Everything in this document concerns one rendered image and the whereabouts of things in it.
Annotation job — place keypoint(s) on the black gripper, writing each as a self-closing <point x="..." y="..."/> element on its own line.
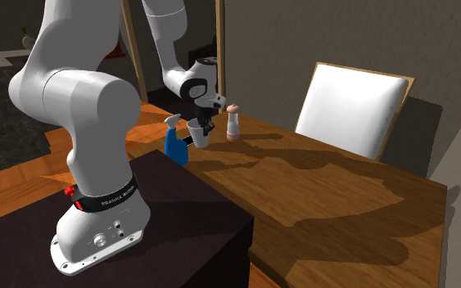
<point x="205" y="111"/>

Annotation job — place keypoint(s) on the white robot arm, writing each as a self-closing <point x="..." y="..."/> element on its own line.
<point x="94" y="107"/>

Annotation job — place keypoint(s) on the white cup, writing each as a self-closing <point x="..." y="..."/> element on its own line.
<point x="198" y="137"/>

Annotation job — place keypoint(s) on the clear pepper mill, tan cap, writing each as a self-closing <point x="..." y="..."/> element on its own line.
<point x="233" y="125"/>

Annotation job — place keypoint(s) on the black flat object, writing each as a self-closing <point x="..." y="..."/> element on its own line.
<point x="186" y="140"/>

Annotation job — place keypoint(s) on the blue spray bottle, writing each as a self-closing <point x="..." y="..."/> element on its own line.
<point x="175" y="147"/>

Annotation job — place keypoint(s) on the dark robot stand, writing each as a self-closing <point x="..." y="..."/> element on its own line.
<point x="190" y="223"/>

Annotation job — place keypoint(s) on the wooden table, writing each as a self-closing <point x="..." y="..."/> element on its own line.
<point x="326" y="199"/>

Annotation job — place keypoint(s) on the wooden door frame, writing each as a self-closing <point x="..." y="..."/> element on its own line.
<point x="221" y="48"/>

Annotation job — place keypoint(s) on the white chair with wooden frame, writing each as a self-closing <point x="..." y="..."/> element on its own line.
<point x="346" y="111"/>

